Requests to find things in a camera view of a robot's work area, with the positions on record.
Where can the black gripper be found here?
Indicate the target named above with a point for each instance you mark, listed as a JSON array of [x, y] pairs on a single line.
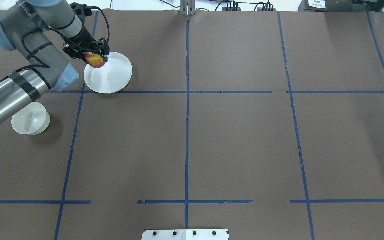
[[84, 37]]

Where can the red yellow apple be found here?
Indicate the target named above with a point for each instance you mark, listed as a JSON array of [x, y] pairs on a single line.
[[94, 60]]

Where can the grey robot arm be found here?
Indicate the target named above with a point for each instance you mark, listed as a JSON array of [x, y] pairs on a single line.
[[23, 27]]

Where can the white round plate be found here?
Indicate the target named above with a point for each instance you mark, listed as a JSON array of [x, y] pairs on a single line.
[[110, 78]]

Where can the white plastic bowl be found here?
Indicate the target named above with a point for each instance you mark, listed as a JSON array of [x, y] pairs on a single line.
[[31, 120]]

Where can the black power strip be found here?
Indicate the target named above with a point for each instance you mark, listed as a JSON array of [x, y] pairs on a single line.
[[231, 6]]

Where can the black box with label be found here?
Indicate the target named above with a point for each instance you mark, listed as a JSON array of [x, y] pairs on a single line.
[[331, 6]]

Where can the grey metal camera post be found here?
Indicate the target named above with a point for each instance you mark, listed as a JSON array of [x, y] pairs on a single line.
[[187, 7]]

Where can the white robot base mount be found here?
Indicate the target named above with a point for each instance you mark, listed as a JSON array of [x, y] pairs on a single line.
[[186, 234]]

